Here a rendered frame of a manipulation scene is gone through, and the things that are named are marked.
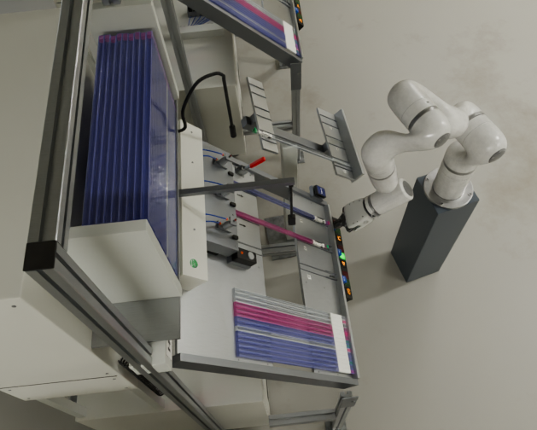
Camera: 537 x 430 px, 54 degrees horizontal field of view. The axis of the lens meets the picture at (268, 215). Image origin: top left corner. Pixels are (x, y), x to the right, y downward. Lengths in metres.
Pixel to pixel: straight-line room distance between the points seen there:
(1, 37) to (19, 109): 0.22
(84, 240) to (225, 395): 1.09
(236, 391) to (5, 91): 1.22
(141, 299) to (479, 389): 1.82
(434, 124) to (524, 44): 2.46
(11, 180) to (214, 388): 1.13
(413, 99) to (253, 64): 2.14
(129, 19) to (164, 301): 0.66
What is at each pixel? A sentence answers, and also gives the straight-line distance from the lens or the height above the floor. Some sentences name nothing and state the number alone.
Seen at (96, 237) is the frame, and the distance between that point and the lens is 0.97.
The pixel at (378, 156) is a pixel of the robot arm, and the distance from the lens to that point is 1.57.
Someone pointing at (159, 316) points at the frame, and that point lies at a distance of 1.22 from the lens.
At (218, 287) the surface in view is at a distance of 1.50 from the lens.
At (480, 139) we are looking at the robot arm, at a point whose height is 1.11.
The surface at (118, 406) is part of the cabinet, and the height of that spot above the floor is 0.62.
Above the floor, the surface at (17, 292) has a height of 1.72.
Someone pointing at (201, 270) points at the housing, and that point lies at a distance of 1.37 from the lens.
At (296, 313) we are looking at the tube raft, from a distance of 1.69.
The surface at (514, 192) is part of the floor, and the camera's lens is 3.17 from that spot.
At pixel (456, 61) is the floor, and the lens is 3.69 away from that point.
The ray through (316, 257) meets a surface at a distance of 1.90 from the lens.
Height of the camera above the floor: 2.51
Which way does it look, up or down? 61 degrees down
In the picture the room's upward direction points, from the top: 6 degrees counter-clockwise
